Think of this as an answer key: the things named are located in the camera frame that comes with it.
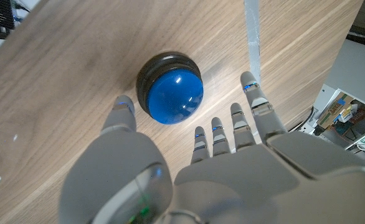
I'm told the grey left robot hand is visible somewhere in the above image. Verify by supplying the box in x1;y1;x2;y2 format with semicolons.
59;70;365;224

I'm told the blue dome button black base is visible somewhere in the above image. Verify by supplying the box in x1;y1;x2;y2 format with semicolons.
135;51;204;125

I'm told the white power strip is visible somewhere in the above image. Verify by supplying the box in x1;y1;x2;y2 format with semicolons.
296;122;316;135

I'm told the cardboard box with label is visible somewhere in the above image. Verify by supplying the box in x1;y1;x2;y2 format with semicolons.
325;92;356;130

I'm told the white shelf cabinet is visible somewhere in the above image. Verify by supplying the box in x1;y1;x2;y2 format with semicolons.
310;39;365;158

